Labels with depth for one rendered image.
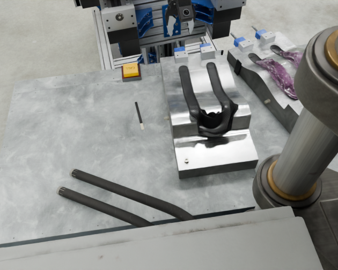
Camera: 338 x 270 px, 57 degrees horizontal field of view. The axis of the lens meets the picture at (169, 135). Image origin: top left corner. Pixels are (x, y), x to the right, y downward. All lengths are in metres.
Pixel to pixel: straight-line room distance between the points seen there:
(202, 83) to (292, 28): 1.93
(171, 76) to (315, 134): 0.89
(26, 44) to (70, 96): 1.80
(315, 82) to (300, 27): 2.76
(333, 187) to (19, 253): 0.44
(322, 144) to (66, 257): 0.29
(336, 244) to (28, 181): 0.95
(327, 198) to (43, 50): 2.70
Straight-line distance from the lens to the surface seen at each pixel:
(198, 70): 1.23
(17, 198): 1.16
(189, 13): 1.06
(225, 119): 1.08
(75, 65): 2.73
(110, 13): 1.38
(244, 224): 0.29
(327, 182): 0.55
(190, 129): 1.03
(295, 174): 0.46
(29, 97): 1.41
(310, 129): 0.38
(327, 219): 0.52
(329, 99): 0.31
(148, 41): 1.65
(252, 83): 1.28
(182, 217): 0.87
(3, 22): 3.48
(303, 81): 0.33
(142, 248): 0.28
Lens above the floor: 1.74
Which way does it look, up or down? 55 degrees down
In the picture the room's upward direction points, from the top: 5 degrees counter-clockwise
